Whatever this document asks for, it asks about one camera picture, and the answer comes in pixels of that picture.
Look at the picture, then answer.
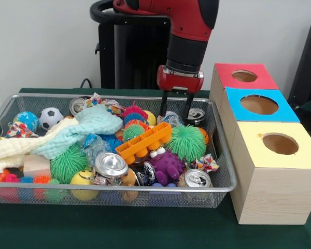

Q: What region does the purple monster toy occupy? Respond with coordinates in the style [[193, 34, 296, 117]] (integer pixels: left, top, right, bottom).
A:
[[147, 149, 186, 187]]

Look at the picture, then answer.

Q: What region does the wire mesh bin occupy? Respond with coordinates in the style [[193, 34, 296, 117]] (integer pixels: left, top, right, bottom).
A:
[[0, 92, 238, 209]]

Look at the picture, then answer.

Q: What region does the crushed silver can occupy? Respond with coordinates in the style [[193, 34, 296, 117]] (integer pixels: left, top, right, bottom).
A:
[[91, 152, 130, 186]]

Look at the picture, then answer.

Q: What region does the yellow smiley ball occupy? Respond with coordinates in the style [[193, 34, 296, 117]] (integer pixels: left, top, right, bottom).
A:
[[69, 170, 100, 202]]

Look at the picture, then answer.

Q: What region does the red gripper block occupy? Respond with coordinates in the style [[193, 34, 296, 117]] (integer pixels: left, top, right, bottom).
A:
[[156, 65, 205, 120]]

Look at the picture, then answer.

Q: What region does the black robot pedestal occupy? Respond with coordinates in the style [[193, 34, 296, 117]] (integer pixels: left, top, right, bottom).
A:
[[89, 0, 172, 90]]

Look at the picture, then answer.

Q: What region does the wooden box with three holes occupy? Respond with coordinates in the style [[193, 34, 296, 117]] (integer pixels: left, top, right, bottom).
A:
[[208, 63, 311, 225]]

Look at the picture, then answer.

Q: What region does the blue globe ball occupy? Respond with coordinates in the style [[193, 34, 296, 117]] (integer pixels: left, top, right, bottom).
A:
[[12, 111, 40, 133]]

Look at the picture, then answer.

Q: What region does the green spiky rubber ball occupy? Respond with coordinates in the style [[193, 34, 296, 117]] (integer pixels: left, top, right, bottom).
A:
[[165, 125, 207, 163]]

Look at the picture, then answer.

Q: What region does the mint knitted cloth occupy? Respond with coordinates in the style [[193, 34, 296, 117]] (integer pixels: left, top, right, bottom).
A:
[[31, 103, 124, 160]]

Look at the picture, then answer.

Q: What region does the cream knitted cloth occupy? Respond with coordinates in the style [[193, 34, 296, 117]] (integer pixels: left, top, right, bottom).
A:
[[0, 118, 76, 176]]

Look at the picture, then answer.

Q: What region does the silver drink can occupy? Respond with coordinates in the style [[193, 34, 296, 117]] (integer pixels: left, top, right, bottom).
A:
[[183, 168, 213, 189]]

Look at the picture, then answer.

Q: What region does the clear bottle blue label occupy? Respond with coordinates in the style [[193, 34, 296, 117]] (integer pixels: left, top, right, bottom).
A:
[[81, 133, 114, 168]]

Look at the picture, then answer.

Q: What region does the soccer ball toy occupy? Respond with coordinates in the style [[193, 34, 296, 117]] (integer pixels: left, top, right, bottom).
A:
[[38, 107, 65, 131]]

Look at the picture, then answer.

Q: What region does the orange toy building block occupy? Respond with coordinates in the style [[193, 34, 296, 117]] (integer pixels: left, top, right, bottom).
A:
[[115, 122, 173, 165]]

